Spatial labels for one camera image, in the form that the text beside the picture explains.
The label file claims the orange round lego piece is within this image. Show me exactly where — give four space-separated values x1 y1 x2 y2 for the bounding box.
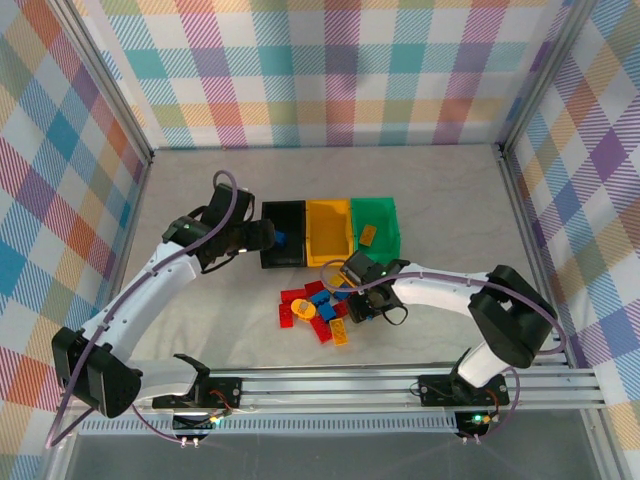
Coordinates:
290 298 319 322

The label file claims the black plastic bin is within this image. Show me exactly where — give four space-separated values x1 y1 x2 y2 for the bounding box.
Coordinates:
260 199 308 270

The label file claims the yellow plastic bin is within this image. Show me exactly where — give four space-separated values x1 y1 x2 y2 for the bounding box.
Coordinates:
304 198 357 269

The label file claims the green plastic bin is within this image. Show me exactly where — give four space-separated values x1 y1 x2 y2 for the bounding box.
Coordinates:
349 197 404 264

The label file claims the right controller board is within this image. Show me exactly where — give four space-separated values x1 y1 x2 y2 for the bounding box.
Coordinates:
455 409 504 436

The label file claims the controller board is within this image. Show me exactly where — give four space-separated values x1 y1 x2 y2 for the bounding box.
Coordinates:
172 412 234 435
455 409 504 436

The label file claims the left controller board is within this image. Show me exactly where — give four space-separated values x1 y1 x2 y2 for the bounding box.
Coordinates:
172 412 234 435

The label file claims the thin black right gripper cable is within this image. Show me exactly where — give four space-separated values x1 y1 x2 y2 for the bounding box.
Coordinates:
380 304 409 327

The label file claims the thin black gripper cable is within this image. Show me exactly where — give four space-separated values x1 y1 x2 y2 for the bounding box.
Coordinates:
199 249 237 274
380 304 409 327

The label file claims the thin black left gripper cable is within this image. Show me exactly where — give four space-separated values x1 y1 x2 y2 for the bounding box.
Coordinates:
199 249 237 274

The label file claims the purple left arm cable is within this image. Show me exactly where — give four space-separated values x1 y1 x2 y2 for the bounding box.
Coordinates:
44 169 239 449

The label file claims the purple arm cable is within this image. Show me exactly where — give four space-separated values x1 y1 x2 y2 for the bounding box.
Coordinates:
319 258 569 446
44 169 239 449

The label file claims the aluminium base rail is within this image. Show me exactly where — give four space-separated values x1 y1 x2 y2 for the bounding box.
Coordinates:
62 363 609 416

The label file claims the white slotted cable duct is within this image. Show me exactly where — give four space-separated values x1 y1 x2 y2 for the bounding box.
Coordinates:
79 417 464 436

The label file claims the aluminium side rail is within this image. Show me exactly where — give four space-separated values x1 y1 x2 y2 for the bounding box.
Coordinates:
494 144 601 374

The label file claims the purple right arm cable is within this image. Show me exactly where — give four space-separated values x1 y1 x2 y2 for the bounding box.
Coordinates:
319 258 569 446

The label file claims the aluminium frame post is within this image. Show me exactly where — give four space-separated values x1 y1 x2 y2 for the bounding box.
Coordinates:
496 0 601 160
49 0 154 164

